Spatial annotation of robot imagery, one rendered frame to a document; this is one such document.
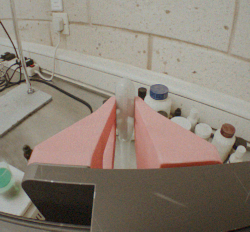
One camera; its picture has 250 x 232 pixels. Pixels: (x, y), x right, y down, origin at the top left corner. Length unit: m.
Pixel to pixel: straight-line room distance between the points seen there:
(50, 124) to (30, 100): 0.16
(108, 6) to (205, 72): 0.34
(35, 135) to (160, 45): 0.44
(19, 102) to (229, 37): 0.69
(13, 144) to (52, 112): 0.17
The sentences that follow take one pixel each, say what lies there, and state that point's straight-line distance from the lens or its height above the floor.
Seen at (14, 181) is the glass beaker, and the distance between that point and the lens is 0.37.
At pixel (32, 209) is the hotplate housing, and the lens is 0.40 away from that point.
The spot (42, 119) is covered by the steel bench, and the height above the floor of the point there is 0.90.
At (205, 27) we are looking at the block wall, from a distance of 0.54.
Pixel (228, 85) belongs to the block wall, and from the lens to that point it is 0.58.
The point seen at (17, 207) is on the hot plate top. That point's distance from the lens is 0.38.
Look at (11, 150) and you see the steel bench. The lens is 0.60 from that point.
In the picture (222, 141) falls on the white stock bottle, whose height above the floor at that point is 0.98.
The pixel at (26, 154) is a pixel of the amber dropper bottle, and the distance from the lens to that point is 0.50.
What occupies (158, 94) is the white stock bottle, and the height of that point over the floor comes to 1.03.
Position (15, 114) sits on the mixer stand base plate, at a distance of 0.71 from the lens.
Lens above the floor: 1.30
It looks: 37 degrees down
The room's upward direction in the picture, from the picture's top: straight up
